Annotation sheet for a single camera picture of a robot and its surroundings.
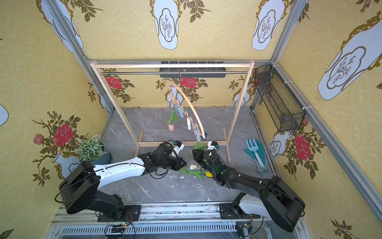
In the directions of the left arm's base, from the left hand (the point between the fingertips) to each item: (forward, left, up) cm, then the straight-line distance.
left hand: (188, 164), depth 82 cm
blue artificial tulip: (+9, -6, +5) cm, 12 cm away
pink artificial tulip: (+23, +10, +5) cm, 25 cm away
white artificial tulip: (0, -2, -7) cm, 7 cm away
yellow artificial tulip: (-3, -6, -7) cm, 9 cm away
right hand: (+5, -2, +3) cm, 6 cm away
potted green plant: (+6, +51, +9) cm, 52 cm away
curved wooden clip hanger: (+11, -1, +23) cm, 26 cm away
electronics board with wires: (-27, +34, -10) cm, 44 cm away
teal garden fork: (+13, -43, -7) cm, 46 cm away
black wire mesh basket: (+21, -55, +19) cm, 62 cm away
